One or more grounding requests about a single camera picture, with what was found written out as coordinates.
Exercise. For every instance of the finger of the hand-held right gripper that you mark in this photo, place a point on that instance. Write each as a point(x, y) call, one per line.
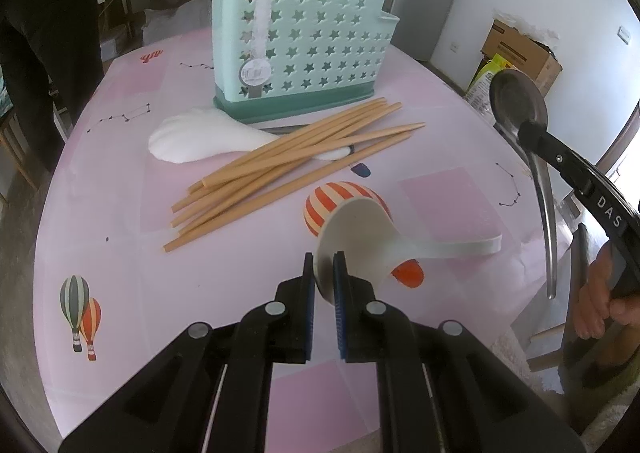
point(545, 143)

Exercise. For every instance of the bunch of wooden chopsticks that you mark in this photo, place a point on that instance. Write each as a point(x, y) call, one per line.
point(260, 173)

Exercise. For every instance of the yellow green rice bag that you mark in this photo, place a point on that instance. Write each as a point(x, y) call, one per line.
point(487, 78)

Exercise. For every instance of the metal spoon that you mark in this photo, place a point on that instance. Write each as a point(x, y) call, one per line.
point(515, 98)

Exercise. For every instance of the small wooden chair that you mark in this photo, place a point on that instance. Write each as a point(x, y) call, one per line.
point(15, 143)

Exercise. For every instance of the white plastic bag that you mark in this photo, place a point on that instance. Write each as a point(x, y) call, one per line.
point(170, 20)

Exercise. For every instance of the person's right hand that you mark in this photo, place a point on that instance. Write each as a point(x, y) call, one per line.
point(595, 303)

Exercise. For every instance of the cream plastic spoon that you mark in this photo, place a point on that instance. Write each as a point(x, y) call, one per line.
point(350, 238)

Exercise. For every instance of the white wall socket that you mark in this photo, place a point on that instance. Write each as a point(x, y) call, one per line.
point(624, 35)

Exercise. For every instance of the white rice paddle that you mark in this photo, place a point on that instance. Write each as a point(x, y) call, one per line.
point(200, 133)

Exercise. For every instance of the mint green utensil holder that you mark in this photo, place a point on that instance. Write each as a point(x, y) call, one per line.
point(300, 58)

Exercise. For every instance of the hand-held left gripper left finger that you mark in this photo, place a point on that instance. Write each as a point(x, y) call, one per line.
point(309, 283)

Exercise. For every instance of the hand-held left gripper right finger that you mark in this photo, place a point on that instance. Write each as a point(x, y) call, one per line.
point(340, 293)

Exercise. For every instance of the brown cardboard box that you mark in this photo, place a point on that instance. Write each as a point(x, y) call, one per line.
point(520, 53)

